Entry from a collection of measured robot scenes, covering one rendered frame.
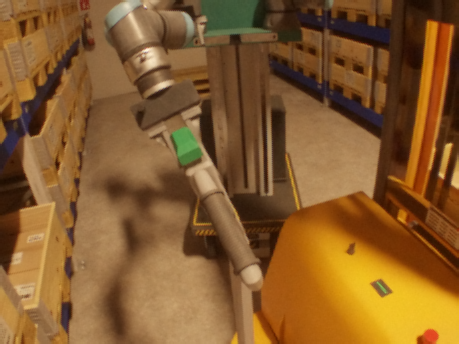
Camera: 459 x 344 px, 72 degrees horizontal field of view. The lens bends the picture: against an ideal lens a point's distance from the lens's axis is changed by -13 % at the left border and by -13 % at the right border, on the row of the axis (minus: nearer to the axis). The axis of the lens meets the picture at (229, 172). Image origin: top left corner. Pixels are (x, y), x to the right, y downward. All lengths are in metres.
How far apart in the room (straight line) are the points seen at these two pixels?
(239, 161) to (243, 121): 0.27
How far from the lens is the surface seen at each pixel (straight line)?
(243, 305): 0.83
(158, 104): 0.70
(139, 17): 0.75
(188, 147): 0.56
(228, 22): 1.94
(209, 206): 0.53
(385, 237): 1.22
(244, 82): 2.09
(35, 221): 2.26
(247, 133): 2.21
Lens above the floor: 1.66
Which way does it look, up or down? 30 degrees down
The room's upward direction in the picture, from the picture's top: 5 degrees counter-clockwise
